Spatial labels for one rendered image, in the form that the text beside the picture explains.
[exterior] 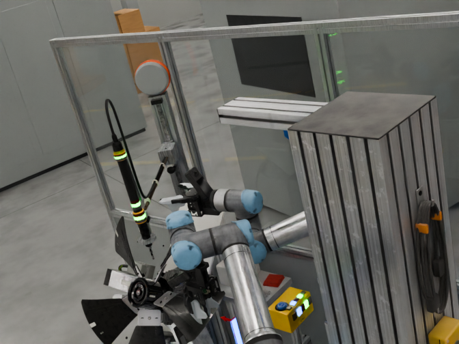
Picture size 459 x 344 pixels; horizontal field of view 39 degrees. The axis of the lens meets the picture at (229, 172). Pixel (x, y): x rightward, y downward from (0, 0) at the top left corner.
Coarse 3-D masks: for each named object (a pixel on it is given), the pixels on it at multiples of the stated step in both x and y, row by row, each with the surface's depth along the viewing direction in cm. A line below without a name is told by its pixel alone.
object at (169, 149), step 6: (168, 144) 297; (174, 144) 295; (162, 150) 291; (168, 150) 290; (174, 150) 293; (162, 156) 291; (168, 156) 291; (174, 156) 291; (168, 162) 292; (174, 162) 292
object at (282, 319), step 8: (288, 288) 260; (280, 296) 257; (288, 296) 255; (296, 296) 254; (304, 296) 253; (272, 304) 253; (288, 304) 250; (296, 304) 249; (312, 304) 257; (272, 312) 250; (280, 312) 247; (288, 312) 246; (296, 312) 249; (304, 312) 253; (272, 320) 252; (280, 320) 249; (288, 320) 246; (296, 320) 250; (280, 328) 251; (288, 328) 248
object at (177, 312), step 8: (176, 296) 252; (216, 296) 242; (168, 304) 248; (176, 304) 247; (200, 304) 242; (168, 312) 245; (176, 312) 243; (184, 312) 242; (176, 320) 240; (184, 320) 239; (192, 320) 237; (208, 320) 235; (184, 328) 236; (192, 328) 235; (200, 328) 234; (192, 336) 233
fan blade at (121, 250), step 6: (120, 222) 273; (120, 228) 273; (120, 234) 274; (120, 240) 275; (126, 240) 267; (120, 246) 278; (126, 246) 269; (120, 252) 281; (126, 252) 270; (126, 258) 275; (132, 258) 264; (132, 264) 268
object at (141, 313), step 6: (138, 312) 256; (144, 312) 257; (150, 312) 257; (156, 312) 258; (138, 318) 255; (144, 318) 256; (138, 324) 255; (144, 324) 255; (150, 324) 256; (156, 324) 256
